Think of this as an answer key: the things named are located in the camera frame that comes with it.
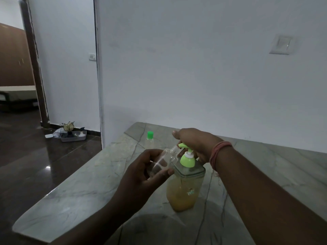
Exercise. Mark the person's right hand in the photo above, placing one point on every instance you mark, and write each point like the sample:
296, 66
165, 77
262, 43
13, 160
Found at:
200, 144

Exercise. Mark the person's left hand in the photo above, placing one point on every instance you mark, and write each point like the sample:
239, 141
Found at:
134, 184

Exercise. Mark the person's right fingers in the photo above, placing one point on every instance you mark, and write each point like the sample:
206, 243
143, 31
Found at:
182, 135

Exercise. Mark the person's left thumb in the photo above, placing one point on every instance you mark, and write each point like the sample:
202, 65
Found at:
162, 176

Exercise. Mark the small clear plastic bottle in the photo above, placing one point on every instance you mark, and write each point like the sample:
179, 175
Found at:
163, 160

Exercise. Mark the orange liquid green pump dispenser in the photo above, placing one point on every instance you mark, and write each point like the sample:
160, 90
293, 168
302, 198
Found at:
184, 188

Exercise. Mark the person's left forearm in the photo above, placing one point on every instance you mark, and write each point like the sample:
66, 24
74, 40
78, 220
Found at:
102, 224

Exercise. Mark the person's right forearm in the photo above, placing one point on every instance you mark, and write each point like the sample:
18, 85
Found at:
260, 201

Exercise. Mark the clear bottle with green cap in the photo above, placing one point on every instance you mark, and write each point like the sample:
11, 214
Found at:
150, 136

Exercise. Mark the pink thread wrist band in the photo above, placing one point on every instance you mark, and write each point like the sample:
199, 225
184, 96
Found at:
217, 151

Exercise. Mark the grey floor tray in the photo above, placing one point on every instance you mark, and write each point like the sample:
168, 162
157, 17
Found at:
75, 136

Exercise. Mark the lotus shaped ornament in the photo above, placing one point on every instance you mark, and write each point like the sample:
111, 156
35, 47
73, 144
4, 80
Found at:
68, 127

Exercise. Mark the small white object on floor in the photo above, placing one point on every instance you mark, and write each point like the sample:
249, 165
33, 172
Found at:
49, 136

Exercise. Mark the bed with white mattress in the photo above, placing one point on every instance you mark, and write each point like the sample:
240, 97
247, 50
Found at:
16, 95

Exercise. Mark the brown wooden headboard panel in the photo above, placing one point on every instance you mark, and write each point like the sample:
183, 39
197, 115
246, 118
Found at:
15, 58

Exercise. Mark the small white wall switch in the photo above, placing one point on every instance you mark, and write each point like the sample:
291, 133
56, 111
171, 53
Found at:
92, 57

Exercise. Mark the white wall switch plate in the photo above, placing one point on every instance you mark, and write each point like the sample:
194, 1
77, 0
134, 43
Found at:
283, 44

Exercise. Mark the dark wooden door frame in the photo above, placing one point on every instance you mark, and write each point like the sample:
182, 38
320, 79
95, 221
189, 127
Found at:
35, 66

